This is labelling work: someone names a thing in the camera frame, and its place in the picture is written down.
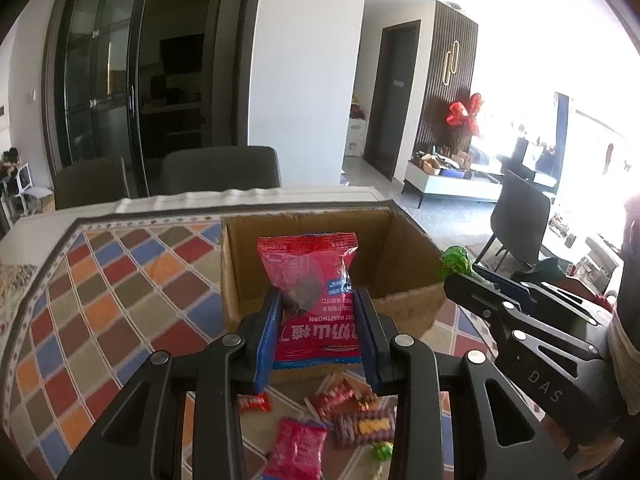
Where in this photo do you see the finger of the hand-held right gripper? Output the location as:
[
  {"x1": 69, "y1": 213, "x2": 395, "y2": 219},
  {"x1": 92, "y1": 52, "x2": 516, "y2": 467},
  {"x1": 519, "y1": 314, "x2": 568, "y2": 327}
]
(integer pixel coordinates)
[
  {"x1": 443, "y1": 273, "x2": 599, "y2": 375},
  {"x1": 472, "y1": 265, "x2": 612, "y2": 329}
]

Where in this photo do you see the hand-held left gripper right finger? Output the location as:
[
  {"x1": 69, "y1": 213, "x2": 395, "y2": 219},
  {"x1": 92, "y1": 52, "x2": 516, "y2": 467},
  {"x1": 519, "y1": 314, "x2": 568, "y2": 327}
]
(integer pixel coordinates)
[{"x1": 352, "y1": 287, "x2": 581, "y2": 480}]

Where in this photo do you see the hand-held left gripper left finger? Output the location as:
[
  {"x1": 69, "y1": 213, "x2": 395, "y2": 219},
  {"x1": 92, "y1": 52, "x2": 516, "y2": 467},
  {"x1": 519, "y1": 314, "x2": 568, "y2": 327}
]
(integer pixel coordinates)
[{"x1": 57, "y1": 286, "x2": 286, "y2": 480}]

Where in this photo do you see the green snack packet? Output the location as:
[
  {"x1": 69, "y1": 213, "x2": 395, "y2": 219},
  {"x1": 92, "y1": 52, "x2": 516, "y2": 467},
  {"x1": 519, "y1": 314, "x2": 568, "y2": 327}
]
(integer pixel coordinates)
[{"x1": 440, "y1": 246, "x2": 477, "y2": 281}]

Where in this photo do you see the brown cardboard box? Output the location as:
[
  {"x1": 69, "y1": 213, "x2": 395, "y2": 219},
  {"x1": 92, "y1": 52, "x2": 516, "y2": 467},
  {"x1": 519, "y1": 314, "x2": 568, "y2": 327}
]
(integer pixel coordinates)
[{"x1": 220, "y1": 208, "x2": 448, "y2": 386}]

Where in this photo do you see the large red snack packet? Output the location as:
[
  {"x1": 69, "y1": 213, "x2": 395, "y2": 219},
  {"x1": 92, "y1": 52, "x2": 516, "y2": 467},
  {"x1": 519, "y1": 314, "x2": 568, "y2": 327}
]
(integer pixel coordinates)
[{"x1": 256, "y1": 232, "x2": 362, "y2": 371}]

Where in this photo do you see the pink snack packet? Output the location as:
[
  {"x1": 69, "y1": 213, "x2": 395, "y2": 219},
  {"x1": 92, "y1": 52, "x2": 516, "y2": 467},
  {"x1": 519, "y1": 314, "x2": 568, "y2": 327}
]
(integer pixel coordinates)
[{"x1": 262, "y1": 417, "x2": 331, "y2": 480}]

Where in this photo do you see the person's right forearm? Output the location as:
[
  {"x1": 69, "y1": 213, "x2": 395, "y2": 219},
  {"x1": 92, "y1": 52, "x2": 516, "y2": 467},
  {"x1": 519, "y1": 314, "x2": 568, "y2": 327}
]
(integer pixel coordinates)
[{"x1": 606, "y1": 310, "x2": 640, "y2": 413}]

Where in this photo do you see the dark green cloth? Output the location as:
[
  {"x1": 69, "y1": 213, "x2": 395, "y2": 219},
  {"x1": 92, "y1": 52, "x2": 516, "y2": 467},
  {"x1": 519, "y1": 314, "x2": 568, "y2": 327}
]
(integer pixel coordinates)
[{"x1": 514, "y1": 257, "x2": 568, "y2": 282}]

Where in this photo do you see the dark side chair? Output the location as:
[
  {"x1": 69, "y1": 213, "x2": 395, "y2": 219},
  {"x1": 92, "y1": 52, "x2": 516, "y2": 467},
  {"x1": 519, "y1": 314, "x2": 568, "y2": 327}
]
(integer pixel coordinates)
[{"x1": 472, "y1": 170, "x2": 552, "y2": 274}]

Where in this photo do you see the red brown snack packet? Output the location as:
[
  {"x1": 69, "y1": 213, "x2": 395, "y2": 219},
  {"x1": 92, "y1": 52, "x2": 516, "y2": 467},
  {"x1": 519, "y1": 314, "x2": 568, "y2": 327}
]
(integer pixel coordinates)
[{"x1": 305, "y1": 377, "x2": 368, "y2": 421}]

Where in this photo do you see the small red candy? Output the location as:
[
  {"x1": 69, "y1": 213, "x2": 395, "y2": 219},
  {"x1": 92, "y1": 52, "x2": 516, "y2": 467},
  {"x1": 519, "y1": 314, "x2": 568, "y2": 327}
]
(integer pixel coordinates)
[{"x1": 237, "y1": 394, "x2": 271, "y2": 414}]

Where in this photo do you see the purple yellow snack packet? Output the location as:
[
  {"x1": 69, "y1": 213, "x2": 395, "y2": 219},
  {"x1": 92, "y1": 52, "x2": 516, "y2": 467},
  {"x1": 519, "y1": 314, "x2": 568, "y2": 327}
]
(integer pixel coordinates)
[{"x1": 332, "y1": 406, "x2": 397, "y2": 449}]

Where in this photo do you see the white low cabinet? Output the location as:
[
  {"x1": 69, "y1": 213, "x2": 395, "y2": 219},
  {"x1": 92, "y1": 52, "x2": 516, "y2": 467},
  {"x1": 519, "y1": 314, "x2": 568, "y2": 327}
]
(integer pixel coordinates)
[{"x1": 402, "y1": 159, "x2": 504, "y2": 209}]

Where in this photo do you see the black piano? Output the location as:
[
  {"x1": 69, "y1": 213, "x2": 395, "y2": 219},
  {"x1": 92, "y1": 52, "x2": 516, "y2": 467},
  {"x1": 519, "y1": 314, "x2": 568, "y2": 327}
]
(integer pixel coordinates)
[{"x1": 509, "y1": 137, "x2": 557, "y2": 192}]

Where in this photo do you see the white ribbed table cover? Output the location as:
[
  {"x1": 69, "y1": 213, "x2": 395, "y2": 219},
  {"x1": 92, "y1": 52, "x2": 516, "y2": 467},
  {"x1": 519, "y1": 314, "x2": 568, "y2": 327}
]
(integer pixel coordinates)
[{"x1": 112, "y1": 186, "x2": 397, "y2": 217}]

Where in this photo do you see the colourful checkered tablecloth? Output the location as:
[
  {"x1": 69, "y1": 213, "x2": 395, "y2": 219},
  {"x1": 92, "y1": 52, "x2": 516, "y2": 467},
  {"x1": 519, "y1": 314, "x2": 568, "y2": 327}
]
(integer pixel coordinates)
[{"x1": 0, "y1": 199, "x2": 503, "y2": 480}]

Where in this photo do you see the grey dining chair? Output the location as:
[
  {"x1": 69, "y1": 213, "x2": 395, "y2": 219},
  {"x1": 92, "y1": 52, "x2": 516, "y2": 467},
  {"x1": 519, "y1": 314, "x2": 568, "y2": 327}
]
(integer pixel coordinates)
[
  {"x1": 159, "y1": 146, "x2": 282, "y2": 196},
  {"x1": 52, "y1": 155, "x2": 132, "y2": 211}
]

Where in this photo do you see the blue curtain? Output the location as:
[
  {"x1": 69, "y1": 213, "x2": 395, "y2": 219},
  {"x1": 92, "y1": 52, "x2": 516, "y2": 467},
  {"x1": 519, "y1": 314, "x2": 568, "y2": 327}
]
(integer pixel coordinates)
[{"x1": 554, "y1": 92, "x2": 571, "y2": 147}]

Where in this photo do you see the red flower decoration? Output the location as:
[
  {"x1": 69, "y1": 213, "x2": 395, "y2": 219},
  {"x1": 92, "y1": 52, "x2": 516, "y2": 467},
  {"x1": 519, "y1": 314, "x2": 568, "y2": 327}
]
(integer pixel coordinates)
[{"x1": 446, "y1": 92, "x2": 485, "y2": 137}]

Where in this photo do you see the dark wooden door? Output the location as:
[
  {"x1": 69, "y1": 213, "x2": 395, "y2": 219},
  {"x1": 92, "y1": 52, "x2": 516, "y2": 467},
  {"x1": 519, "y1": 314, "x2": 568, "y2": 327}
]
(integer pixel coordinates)
[{"x1": 362, "y1": 20, "x2": 422, "y2": 184}]

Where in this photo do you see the speckled floral mat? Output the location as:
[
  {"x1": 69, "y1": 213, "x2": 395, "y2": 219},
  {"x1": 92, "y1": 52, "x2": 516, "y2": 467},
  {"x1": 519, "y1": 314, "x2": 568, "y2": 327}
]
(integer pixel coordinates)
[{"x1": 0, "y1": 262, "x2": 39, "y2": 307}]

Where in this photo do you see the small white chair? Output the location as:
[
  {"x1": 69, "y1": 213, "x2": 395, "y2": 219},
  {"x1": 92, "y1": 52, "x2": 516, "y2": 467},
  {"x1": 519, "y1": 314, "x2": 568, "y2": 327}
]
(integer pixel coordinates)
[{"x1": 9, "y1": 160, "x2": 35, "y2": 197}]

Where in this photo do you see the black framed glass door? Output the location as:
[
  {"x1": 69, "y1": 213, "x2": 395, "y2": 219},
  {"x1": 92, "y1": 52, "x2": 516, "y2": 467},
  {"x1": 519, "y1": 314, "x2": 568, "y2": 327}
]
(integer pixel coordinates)
[{"x1": 42, "y1": 0, "x2": 152, "y2": 177}]

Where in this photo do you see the gold wall ornament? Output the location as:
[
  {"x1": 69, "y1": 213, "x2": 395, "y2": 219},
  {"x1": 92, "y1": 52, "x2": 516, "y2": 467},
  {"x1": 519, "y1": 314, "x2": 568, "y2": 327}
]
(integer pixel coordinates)
[{"x1": 442, "y1": 40, "x2": 464, "y2": 87}]

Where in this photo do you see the dark slatted wall panel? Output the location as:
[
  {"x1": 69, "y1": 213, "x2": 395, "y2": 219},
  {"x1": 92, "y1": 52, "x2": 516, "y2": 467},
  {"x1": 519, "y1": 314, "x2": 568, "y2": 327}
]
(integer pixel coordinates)
[{"x1": 414, "y1": 0, "x2": 479, "y2": 157}]

